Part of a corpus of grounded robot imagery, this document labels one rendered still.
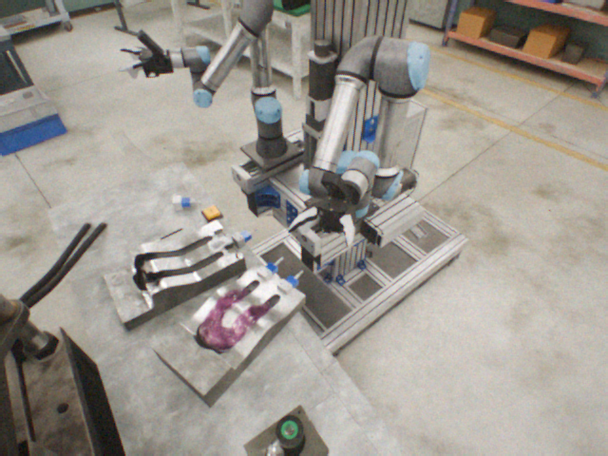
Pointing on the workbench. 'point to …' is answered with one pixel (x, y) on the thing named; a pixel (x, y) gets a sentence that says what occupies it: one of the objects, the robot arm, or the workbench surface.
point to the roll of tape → (292, 434)
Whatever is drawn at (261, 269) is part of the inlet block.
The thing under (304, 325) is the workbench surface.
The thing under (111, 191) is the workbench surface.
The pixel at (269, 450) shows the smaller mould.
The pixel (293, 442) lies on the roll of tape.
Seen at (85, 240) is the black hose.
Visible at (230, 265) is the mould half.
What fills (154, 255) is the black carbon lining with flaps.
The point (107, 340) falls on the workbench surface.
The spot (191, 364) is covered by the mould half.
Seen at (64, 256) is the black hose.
